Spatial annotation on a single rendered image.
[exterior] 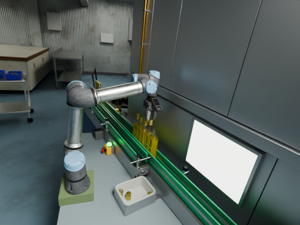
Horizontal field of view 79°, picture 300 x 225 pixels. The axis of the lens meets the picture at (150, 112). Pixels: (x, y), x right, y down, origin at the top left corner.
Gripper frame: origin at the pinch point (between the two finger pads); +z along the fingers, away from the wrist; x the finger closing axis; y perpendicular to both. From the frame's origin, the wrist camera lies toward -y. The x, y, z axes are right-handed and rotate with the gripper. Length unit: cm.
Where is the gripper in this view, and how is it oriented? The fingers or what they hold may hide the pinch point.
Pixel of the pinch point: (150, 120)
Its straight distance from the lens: 133.9
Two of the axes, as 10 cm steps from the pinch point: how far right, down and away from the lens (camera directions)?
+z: -1.0, 9.1, 3.9
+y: -5.3, -3.8, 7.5
